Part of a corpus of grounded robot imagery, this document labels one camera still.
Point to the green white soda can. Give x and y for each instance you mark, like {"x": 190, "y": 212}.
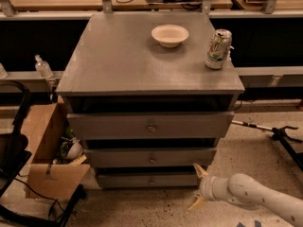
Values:
{"x": 219, "y": 49}

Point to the grey drawer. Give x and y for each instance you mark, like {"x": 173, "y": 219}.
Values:
{"x": 149, "y": 157}
{"x": 101, "y": 126}
{"x": 147, "y": 180}

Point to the white cup in box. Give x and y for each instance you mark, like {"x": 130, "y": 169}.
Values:
{"x": 75, "y": 151}

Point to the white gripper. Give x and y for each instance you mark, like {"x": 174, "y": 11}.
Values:
{"x": 205, "y": 186}

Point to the black chair frame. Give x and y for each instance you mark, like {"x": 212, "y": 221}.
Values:
{"x": 13, "y": 157}

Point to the black stand with metal pole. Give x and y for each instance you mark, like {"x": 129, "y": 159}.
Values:
{"x": 281, "y": 136}

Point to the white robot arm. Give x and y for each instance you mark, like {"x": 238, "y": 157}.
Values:
{"x": 245, "y": 192}

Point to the brown cardboard box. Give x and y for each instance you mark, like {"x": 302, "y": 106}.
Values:
{"x": 44, "y": 128}

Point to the grey middle drawer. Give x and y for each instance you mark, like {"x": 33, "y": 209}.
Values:
{"x": 149, "y": 157}

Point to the white bowl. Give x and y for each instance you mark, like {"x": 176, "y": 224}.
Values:
{"x": 169, "y": 36}

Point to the grey top drawer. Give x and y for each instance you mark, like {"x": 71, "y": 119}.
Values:
{"x": 101, "y": 126}

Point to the grey bottom drawer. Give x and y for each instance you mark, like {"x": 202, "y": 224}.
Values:
{"x": 147, "y": 180}

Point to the grey wooden drawer cabinet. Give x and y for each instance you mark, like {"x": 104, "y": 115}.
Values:
{"x": 118, "y": 67}

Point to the clear plastic bottle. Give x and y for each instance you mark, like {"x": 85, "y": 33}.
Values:
{"x": 43, "y": 68}

